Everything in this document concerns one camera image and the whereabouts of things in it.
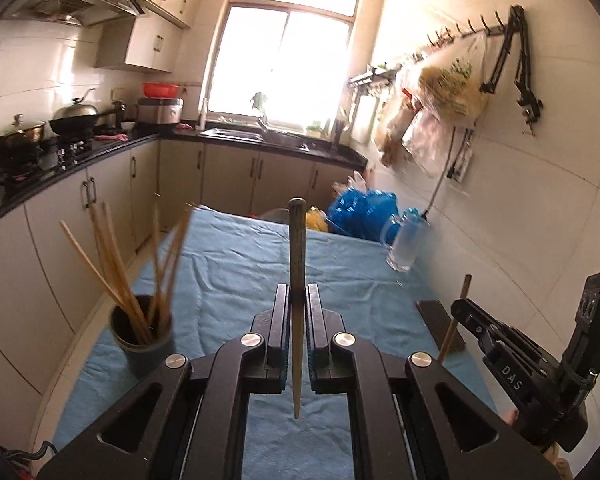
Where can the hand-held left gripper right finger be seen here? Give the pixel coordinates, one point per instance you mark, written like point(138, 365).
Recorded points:
point(311, 340)

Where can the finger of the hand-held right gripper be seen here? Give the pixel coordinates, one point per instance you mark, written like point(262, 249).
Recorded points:
point(467, 312)

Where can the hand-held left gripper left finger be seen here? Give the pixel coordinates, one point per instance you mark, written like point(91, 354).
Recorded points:
point(282, 340)

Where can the dark-tipped wooden chopstick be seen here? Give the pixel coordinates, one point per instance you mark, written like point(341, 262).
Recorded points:
point(297, 250)

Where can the dark grey chopstick holder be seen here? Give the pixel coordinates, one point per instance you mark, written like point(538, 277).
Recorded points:
point(145, 360)

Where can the person's right hand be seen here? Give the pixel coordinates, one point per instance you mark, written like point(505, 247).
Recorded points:
point(511, 416)

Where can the blue tablecloth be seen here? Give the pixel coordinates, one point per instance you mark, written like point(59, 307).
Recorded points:
point(230, 270)

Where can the clear glass mug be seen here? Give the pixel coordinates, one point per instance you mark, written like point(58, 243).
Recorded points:
point(405, 242)

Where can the yellow plastic bag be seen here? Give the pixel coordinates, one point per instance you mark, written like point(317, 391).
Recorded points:
point(316, 220)

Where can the blue plastic bag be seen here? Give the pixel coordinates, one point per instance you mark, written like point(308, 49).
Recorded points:
point(360, 212)

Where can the hanging plastic bags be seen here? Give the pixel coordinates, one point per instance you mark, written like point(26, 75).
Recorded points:
point(405, 125)

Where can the steel sink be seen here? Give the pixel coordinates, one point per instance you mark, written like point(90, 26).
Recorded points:
point(235, 135)

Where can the steel faucet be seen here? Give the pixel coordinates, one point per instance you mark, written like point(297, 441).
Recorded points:
point(265, 122)

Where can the clear bag with yellow contents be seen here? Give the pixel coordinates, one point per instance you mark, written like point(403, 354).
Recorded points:
point(452, 85)

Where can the small green plant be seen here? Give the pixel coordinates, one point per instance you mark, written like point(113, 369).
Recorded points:
point(259, 101)

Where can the beige base cabinets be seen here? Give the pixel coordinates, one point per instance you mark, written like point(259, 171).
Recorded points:
point(55, 240)

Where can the steel rice cooker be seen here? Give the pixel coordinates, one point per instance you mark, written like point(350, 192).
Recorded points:
point(159, 110)

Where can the red plastic basin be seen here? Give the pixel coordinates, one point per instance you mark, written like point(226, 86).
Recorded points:
point(160, 90)

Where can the kitchen window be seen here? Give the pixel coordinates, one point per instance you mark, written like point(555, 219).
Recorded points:
point(285, 60)

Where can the black gas stove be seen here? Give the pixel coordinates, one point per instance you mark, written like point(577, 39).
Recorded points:
point(72, 150)

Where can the black kitchen counter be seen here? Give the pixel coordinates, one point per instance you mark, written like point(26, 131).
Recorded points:
point(30, 180)

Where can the black wok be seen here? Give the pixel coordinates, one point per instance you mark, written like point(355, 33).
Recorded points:
point(75, 122)

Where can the steel kettle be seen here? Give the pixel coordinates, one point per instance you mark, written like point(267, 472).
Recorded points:
point(77, 105)

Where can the steel pot with lid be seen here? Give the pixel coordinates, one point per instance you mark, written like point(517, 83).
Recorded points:
point(17, 140)

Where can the metal wall rack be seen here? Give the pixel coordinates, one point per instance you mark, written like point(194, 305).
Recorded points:
point(372, 77)

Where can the wall hook rail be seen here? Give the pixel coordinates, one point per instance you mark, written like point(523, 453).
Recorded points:
point(460, 32)

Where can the beige wall cabinets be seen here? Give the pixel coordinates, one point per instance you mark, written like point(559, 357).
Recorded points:
point(145, 40)

